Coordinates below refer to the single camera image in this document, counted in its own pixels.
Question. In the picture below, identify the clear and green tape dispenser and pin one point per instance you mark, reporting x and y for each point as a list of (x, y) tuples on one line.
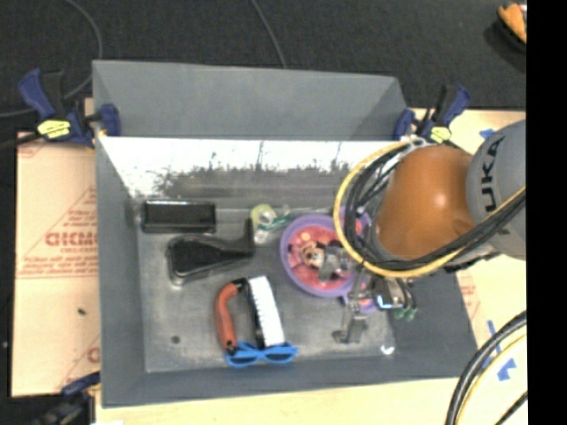
[(265, 219)]

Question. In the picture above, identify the brown cardboard board, red print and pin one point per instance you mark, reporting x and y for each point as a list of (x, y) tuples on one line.
[(53, 281)]

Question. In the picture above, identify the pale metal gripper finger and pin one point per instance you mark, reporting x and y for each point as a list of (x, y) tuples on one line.
[(360, 326), (344, 331)]

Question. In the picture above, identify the black curved plastic tool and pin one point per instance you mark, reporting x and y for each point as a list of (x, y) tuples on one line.
[(199, 255)]

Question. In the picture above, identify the purple and red round toy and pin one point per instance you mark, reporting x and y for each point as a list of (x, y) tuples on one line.
[(305, 259)]

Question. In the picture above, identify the blue sunglasses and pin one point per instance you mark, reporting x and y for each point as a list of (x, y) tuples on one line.
[(260, 355)]

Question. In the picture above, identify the grey metal bin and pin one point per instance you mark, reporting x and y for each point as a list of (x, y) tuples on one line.
[(199, 104)]

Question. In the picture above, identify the black rectangular box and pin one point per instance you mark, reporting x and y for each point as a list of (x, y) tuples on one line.
[(178, 216)]

